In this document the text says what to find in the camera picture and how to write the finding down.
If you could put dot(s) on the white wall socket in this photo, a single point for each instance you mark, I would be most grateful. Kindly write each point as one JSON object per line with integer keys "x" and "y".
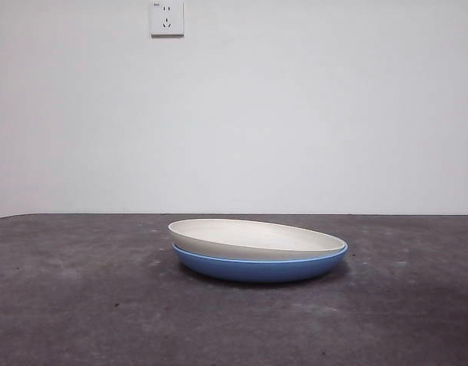
{"x": 166, "y": 19}

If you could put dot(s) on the white round plate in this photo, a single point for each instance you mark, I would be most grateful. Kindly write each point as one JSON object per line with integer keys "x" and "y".
{"x": 238, "y": 240}

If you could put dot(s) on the blue round plate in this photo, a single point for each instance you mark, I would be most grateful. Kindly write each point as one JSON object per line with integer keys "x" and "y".
{"x": 257, "y": 270}

